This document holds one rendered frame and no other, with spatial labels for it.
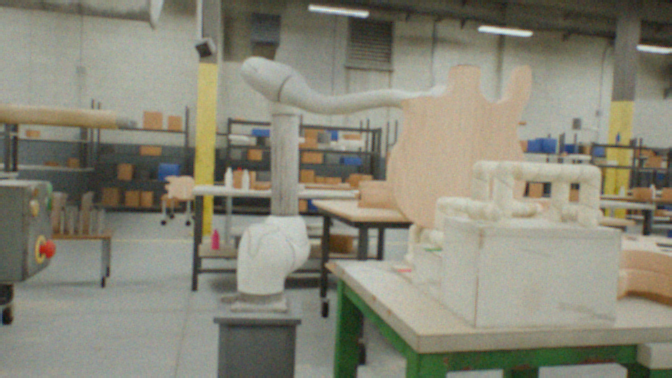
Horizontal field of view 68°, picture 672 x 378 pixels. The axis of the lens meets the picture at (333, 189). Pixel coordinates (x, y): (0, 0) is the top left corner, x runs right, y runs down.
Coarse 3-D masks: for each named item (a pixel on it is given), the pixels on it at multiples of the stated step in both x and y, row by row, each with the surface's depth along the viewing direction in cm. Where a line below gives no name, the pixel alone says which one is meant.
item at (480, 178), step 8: (472, 176) 93; (480, 176) 92; (488, 176) 92; (472, 184) 93; (480, 184) 92; (488, 184) 92; (472, 192) 93; (480, 192) 92; (488, 192) 93; (472, 200) 93; (480, 200) 92; (488, 200) 93
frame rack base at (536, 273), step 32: (448, 224) 95; (480, 224) 85; (512, 224) 88; (544, 224) 91; (576, 224) 94; (448, 256) 94; (480, 256) 82; (512, 256) 84; (544, 256) 85; (576, 256) 86; (608, 256) 87; (448, 288) 93; (480, 288) 83; (512, 288) 84; (544, 288) 85; (576, 288) 86; (608, 288) 88; (480, 320) 83; (512, 320) 84; (544, 320) 86; (576, 320) 87; (608, 320) 88
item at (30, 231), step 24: (0, 192) 100; (24, 192) 101; (0, 216) 100; (24, 216) 101; (48, 216) 114; (0, 240) 100; (24, 240) 102; (0, 264) 101; (24, 264) 102; (48, 264) 116
